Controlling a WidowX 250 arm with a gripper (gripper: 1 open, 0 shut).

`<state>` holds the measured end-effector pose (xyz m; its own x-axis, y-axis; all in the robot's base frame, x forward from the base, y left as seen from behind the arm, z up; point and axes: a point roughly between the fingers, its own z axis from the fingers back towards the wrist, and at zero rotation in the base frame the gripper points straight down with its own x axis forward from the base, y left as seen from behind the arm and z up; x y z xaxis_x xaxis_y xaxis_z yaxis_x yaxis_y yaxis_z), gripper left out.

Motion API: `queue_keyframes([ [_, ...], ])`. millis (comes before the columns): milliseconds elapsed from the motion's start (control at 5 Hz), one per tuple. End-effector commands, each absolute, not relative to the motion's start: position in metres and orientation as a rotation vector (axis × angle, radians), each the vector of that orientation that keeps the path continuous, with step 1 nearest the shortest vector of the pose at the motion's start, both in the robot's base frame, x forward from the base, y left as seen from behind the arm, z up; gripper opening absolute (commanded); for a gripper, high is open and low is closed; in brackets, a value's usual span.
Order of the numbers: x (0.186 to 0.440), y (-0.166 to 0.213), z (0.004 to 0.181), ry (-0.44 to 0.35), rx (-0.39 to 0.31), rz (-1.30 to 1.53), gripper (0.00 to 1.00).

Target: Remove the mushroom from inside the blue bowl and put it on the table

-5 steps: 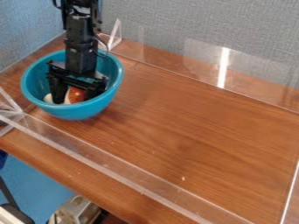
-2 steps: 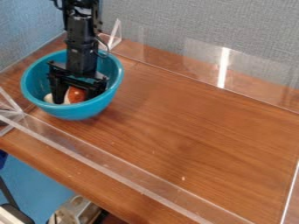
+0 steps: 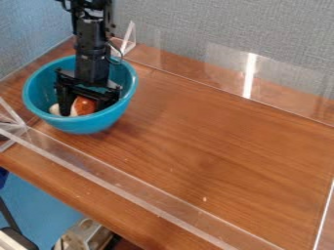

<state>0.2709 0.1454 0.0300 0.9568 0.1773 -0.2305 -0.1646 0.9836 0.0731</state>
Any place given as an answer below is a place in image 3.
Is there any toy mushroom brown cap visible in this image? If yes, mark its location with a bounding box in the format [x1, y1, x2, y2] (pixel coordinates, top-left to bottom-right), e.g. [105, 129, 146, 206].
[48, 96, 99, 117]

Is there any grey metal bracket below table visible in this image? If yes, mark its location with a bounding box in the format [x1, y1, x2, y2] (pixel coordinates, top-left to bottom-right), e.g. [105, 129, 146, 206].
[52, 218, 114, 250]

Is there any clear acrylic front barrier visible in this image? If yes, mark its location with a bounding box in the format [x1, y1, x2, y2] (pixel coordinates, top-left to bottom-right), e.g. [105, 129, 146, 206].
[0, 124, 285, 250]

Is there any clear acrylic barrier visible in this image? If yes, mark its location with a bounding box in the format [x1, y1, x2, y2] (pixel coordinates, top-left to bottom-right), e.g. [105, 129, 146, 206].
[0, 124, 285, 250]
[125, 25, 334, 127]

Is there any clear acrylic corner bracket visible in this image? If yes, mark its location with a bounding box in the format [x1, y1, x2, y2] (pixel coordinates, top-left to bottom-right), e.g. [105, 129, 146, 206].
[107, 21, 138, 58]

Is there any black chair part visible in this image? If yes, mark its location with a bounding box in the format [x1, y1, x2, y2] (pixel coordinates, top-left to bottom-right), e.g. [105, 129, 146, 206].
[0, 197, 39, 250]

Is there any blue bowl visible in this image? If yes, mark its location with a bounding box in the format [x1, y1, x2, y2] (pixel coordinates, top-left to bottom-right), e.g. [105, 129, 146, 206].
[23, 56, 139, 134]

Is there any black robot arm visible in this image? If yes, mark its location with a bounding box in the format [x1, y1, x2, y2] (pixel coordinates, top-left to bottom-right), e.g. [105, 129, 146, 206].
[55, 0, 121, 116]

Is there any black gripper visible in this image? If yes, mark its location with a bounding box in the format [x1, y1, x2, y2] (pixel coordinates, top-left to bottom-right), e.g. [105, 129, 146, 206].
[55, 47, 121, 116]

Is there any clear acrylic back barrier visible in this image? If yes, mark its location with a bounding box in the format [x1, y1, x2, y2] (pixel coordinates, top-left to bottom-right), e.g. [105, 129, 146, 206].
[125, 25, 334, 127]

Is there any clear acrylic left bracket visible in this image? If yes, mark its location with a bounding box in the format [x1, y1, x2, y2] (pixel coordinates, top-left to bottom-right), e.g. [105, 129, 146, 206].
[0, 97, 28, 153]

